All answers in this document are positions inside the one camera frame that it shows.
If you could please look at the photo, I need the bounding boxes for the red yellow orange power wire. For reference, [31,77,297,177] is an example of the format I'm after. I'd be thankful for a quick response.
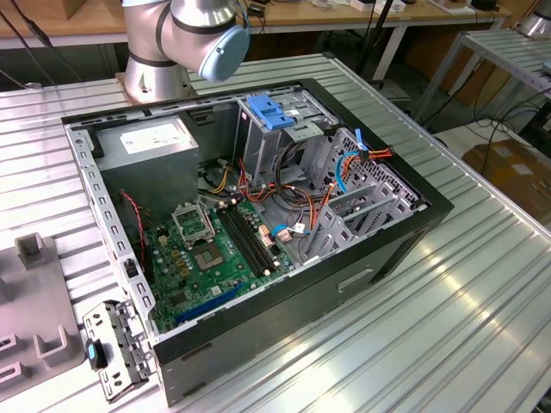
[358,145,395,163]

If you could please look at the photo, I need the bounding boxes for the grey metal disk bay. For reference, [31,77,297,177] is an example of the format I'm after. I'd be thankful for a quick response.
[300,126,427,266]

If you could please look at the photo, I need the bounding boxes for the black RAM slot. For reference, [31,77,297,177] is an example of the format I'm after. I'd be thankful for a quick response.
[227,206,272,273]
[222,207,267,275]
[217,209,262,277]
[233,204,277,270]

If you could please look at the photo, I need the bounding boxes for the grey metal drive cage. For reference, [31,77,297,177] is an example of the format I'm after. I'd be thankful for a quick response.
[234,88,341,188]

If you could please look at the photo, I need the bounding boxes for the green motherboard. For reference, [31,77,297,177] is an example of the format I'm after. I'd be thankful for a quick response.
[141,200,298,335]

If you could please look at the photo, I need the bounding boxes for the CPU socket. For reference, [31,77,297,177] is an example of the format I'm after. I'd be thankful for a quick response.
[192,240,226,273]

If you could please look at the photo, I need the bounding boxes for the metal socket cover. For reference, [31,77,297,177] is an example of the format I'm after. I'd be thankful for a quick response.
[170,201,216,249]

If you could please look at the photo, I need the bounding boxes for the blue plastic cage latch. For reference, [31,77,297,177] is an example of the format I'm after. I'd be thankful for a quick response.
[245,95,297,132]

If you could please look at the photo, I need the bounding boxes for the black PC case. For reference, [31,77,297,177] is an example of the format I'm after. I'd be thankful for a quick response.
[59,77,456,409]

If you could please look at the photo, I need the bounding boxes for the blue expansion slot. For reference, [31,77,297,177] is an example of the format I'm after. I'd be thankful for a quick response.
[175,281,250,327]

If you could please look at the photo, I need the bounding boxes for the grey power supply unit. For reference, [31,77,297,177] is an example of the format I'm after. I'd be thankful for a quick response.
[93,114,201,216]

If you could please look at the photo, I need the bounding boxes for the black stand pole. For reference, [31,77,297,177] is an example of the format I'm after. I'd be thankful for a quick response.
[355,0,399,89]

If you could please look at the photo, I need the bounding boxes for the black latch with blue mark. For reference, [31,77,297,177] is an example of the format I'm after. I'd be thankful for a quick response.
[84,337,108,371]

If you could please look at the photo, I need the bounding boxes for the brown cardboard box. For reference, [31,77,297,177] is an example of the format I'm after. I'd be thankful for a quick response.
[461,137,551,220]

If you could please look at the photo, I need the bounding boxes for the grey parts rack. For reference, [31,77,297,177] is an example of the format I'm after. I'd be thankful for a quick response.
[0,231,87,386]

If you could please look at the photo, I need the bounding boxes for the wooden desk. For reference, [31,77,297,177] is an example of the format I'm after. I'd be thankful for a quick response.
[0,0,513,83]

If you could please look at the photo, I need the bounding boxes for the metal slat side table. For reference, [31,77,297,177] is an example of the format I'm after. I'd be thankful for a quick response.
[412,28,551,126]

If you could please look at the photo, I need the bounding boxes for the orange black wire bundle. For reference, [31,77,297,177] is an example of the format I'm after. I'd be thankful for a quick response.
[237,157,333,227]

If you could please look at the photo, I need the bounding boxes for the short blue wire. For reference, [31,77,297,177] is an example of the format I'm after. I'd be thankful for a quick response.
[269,222,312,245]

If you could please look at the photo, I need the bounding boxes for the yellow orange wires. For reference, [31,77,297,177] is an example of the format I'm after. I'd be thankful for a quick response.
[207,165,232,195]

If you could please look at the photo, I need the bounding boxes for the blue flat wire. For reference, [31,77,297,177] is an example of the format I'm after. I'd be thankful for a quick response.
[334,127,368,195]

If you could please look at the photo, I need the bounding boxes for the red black fan wire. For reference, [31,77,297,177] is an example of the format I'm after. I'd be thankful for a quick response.
[119,191,148,264]

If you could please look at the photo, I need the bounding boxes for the grey metal slot bracket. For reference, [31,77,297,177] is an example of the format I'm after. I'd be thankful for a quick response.
[81,299,157,404]

